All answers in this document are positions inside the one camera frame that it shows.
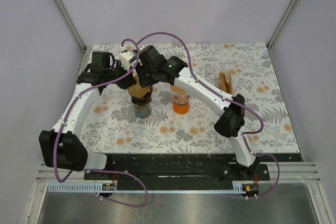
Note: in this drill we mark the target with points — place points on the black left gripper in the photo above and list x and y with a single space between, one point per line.
127 82

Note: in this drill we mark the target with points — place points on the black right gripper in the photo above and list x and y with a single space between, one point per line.
144 82

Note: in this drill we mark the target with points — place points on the green glass dripper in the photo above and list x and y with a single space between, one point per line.
142 101

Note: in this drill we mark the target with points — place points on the glass beaker with coffee grounds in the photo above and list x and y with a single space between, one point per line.
142 112

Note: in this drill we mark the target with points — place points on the clear glass dripper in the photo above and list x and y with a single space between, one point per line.
181 98

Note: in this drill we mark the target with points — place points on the orange coffee filter box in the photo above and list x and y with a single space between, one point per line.
225 82

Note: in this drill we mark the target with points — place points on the brown paper coffee filter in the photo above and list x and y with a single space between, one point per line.
178 90

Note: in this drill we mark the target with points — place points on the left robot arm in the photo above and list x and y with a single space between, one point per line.
61 146

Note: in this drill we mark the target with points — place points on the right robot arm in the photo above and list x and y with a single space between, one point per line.
230 109

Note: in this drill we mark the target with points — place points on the stack of brown filters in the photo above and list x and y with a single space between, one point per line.
224 83

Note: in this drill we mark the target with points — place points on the floral table mat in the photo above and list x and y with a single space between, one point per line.
181 123

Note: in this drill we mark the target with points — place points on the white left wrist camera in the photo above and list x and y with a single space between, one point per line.
127 57

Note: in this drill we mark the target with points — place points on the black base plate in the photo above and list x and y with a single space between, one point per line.
176 169

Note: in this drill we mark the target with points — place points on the white slotted cable duct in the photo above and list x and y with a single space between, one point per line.
134 187

